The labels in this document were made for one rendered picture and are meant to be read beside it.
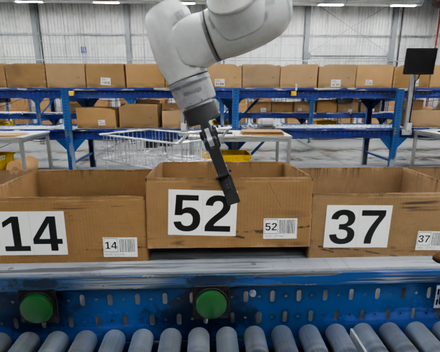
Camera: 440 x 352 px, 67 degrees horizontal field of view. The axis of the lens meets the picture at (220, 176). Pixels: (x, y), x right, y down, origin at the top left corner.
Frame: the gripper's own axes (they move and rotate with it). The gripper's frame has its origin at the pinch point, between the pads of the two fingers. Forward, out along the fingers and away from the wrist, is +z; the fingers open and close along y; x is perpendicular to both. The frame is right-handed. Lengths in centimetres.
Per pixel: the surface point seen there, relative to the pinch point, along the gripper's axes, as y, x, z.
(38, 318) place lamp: 8, -50, 11
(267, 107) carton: -869, 150, 63
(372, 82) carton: -452, 251, 47
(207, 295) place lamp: 7.8, -12.6, 19.6
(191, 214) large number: 1.0, -10.4, 2.5
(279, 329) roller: 8.2, 0.0, 33.6
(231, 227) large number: 1.2, -2.6, 8.7
